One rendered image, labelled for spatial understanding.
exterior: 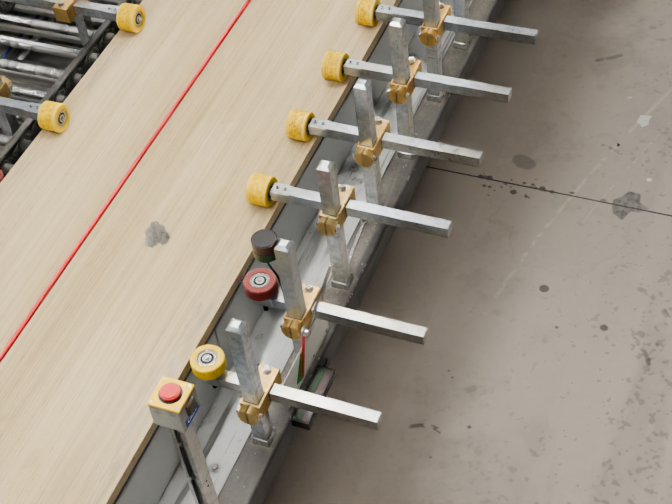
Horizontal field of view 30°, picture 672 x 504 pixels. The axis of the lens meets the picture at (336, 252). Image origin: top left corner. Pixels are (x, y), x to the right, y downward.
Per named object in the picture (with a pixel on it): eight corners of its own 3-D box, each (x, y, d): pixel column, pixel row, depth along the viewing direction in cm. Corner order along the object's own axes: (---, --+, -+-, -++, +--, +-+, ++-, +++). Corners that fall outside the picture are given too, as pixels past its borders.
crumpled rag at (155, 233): (170, 246, 310) (168, 240, 308) (142, 249, 310) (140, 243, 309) (171, 220, 316) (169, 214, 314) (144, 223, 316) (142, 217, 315)
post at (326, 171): (353, 292, 328) (334, 159, 292) (348, 302, 326) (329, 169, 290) (340, 289, 329) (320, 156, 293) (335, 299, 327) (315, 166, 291)
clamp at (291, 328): (323, 300, 304) (320, 286, 300) (301, 342, 296) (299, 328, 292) (301, 295, 306) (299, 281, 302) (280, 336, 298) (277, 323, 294)
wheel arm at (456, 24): (537, 38, 346) (538, 27, 343) (534, 46, 343) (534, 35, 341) (368, 10, 361) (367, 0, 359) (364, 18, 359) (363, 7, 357)
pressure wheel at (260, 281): (287, 300, 308) (281, 270, 300) (274, 325, 303) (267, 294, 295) (258, 293, 311) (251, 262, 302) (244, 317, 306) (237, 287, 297)
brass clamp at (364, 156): (393, 135, 326) (391, 120, 323) (374, 169, 318) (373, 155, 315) (371, 130, 328) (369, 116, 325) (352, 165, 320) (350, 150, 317)
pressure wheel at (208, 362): (224, 367, 296) (215, 337, 288) (237, 391, 291) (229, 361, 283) (193, 381, 294) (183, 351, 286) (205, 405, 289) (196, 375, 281)
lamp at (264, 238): (293, 294, 296) (281, 232, 280) (283, 312, 293) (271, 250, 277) (270, 289, 298) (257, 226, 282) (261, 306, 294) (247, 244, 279)
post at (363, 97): (385, 215, 340) (371, 78, 304) (380, 224, 337) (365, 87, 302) (373, 212, 341) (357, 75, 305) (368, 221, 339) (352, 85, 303)
